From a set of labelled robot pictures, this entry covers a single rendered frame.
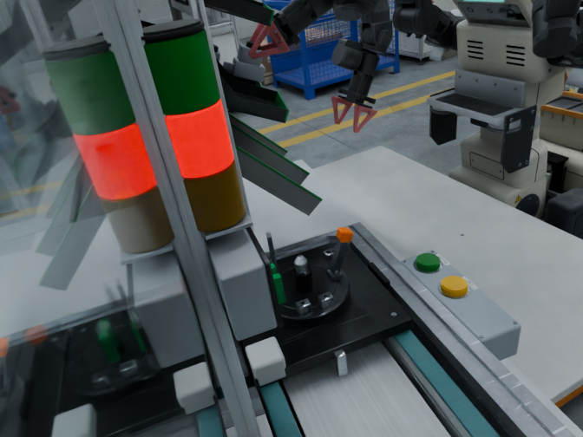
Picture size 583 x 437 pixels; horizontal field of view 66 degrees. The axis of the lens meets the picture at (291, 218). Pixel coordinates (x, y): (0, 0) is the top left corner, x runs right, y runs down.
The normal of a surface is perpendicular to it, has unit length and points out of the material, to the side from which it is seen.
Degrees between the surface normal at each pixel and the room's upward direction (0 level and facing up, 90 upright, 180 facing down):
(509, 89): 90
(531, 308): 0
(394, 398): 0
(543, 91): 90
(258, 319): 90
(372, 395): 0
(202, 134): 90
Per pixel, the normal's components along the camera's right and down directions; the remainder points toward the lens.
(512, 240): -0.14, -0.85
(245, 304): 0.33, 0.45
